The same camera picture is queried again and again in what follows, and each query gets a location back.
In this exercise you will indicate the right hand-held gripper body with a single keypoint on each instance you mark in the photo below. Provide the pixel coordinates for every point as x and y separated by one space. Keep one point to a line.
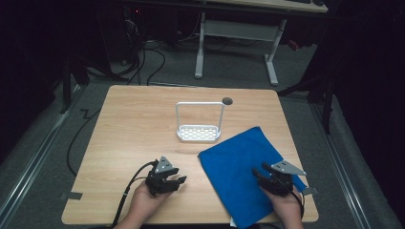
280 183

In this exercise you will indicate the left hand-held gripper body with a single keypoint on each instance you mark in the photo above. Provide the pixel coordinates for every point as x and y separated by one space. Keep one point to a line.
159 183

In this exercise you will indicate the blue cloth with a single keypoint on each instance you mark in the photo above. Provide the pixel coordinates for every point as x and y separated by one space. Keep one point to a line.
232 171

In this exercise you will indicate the person's right hand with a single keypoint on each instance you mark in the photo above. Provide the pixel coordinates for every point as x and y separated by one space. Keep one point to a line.
288 205

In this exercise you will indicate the person's left hand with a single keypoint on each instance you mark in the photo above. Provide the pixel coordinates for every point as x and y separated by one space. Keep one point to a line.
144 203

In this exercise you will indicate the grey tape strip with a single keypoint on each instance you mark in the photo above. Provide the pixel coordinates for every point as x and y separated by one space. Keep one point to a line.
71 195
310 191

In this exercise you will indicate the white towel rack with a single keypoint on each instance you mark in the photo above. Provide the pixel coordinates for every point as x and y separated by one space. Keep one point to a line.
198 133

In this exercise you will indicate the white paper sheet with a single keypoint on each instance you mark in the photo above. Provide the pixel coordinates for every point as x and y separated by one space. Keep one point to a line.
233 222

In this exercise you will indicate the dark round table grommet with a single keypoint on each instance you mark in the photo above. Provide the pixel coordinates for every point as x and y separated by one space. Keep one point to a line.
227 101

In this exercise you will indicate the black metal stand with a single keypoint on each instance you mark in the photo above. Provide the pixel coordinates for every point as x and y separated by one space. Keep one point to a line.
71 79
321 92

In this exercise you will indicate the white-framed desk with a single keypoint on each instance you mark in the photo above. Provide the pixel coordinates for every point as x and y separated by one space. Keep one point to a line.
238 30

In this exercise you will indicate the dark computer tower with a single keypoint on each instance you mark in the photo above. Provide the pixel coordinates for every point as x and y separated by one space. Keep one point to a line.
122 28

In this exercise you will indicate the aluminium floor rail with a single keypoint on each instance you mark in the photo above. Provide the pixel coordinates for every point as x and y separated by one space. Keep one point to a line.
342 171
33 156

